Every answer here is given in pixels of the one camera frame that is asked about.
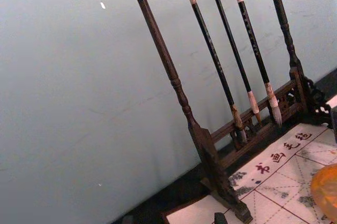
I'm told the dark wooden brush rack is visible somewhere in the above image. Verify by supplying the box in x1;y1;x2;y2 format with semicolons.
86;0;333;223

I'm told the black brush with dark tip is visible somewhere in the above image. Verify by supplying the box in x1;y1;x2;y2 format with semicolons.
183;0;249;146

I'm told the black brush with brown tip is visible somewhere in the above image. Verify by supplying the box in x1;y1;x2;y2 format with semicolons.
206;0;263;126

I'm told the black brush with grey tip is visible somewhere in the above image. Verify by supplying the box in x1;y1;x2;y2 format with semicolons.
227;0;283;128

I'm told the white felt mat red grid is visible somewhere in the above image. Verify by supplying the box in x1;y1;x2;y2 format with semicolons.
158;123;337;224

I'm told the dark grey block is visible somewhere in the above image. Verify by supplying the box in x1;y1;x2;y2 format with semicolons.
330;106;337;144

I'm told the orange translucent round object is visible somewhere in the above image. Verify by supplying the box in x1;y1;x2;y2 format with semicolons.
310;162;337;218

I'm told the plain pale wall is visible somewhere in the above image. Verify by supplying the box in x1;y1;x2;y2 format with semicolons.
0;0;337;224

